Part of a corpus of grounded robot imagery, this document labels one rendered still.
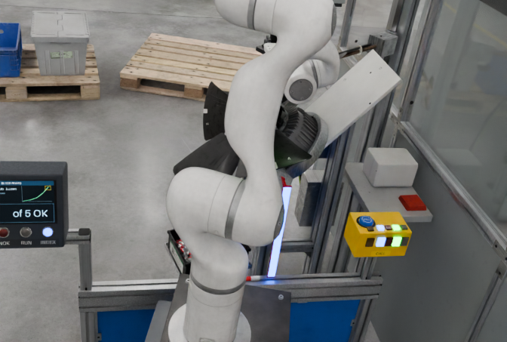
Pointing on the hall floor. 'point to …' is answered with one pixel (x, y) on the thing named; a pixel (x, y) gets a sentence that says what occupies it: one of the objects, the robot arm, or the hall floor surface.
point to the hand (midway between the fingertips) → (275, 42)
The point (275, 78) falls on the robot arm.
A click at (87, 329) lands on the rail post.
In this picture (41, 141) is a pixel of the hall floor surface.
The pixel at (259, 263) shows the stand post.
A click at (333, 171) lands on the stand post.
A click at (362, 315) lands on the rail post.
